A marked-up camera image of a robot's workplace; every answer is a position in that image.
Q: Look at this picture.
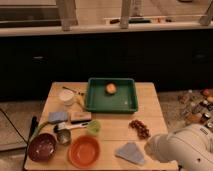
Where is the light blue towel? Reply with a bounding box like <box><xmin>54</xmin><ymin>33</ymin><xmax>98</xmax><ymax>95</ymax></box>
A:
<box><xmin>115</xmin><ymin>142</ymin><xmax>145</xmax><ymax>165</ymax></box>

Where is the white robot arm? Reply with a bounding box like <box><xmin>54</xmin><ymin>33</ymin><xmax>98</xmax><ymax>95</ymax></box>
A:
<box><xmin>144</xmin><ymin>124</ymin><xmax>213</xmax><ymax>171</ymax></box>

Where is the green plastic tray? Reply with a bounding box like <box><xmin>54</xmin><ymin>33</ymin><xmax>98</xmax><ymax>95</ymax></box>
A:
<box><xmin>85</xmin><ymin>78</ymin><xmax>138</xmax><ymax>113</ymax></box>

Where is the orange round fruit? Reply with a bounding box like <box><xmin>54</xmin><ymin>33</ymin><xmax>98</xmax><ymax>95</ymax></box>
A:
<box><xmin>105</xmin><ymin>83</ymin><xmax>117</xmax><ymax>94</ymax></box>

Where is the yellow small utensil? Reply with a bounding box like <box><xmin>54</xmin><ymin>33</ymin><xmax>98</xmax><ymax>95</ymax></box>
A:
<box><xmin>77</xmin><ymin>95</ymin><xmax>85</xmax><ymax>110</ymax></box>

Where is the thin dark stick utensil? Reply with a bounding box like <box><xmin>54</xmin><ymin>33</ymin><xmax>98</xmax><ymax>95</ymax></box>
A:
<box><xmin>62</xmin><ymin>86</ymin><xmax>85</xmax><ymax>95</ymax></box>

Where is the white lidded cup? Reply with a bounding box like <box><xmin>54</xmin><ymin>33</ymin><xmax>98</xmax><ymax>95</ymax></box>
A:
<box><xmin>59</xmin><ymin>89</ymin><xmax>75</xmax><ymax>106</ymax></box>

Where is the wooden block brush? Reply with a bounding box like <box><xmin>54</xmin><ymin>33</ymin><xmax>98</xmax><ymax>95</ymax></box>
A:
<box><xmin>71</xmin><ymin>112</ymin><xmax>92</xmax><ymax>124</ymax></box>

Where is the bunch of dark grapes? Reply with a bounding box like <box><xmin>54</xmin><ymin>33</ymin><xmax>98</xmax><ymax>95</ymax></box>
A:
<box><xmin>129</xmin><ymin>120</ymin><xmax>150</xmax><ymax>140</ymax></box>

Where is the blue sponge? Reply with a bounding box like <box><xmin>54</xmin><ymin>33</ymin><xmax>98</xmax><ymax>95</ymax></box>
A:
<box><xmin>48</xmin><ymin>112</ymin><xmax>68</xmax><ymax>123</ymax></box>

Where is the small metal cup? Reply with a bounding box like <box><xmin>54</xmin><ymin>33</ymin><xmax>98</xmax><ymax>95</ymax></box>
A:
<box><xmin>57</xmin><ymin>129</ymin><xmax>71</xmax><ymax>145</ymax></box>

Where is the orange plastic bowl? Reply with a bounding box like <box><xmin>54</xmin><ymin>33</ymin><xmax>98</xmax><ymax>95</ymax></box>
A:
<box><xmin>68</xmin><ymin>135</ymin><xmax>100</xmax><ymax>169</ymax></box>

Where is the dark red speckled bowl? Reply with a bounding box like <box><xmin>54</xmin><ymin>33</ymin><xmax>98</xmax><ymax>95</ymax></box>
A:
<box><xmin>28</xmin><ymin>133</ymin><xmax>56</xmax><ymax>162</ymax></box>

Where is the spice jar rack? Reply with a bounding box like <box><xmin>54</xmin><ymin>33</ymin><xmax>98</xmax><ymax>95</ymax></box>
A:
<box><xmin>178</xmin><ymin>89</ymin><xmax>213</xmax><ymax>131</ymax></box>

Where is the black cable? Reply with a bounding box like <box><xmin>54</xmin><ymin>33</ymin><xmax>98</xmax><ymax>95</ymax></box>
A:
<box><xmin>0</xmin><ymin>107</ymin><xmax>29</xmax><ymax>145</ymax></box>

